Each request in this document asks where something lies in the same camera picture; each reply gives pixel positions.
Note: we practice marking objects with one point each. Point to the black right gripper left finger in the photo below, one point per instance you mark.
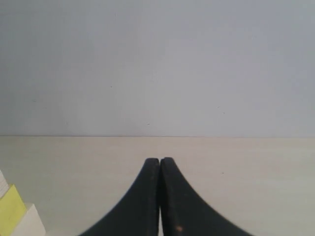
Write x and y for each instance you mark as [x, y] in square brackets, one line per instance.
[137, 212]

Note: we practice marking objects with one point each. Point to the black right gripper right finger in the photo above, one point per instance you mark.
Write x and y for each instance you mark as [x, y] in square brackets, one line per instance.
[184, 212]

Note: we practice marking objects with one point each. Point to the large light wooden cube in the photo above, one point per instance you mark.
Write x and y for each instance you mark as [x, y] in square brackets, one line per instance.
[30, 224]

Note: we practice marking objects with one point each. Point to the yellow cube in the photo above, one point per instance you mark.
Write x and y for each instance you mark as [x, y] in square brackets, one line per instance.
[12, 209]

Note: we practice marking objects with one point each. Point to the medium grained wooden cube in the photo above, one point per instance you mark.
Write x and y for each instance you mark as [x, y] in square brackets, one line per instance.
[3, 185]

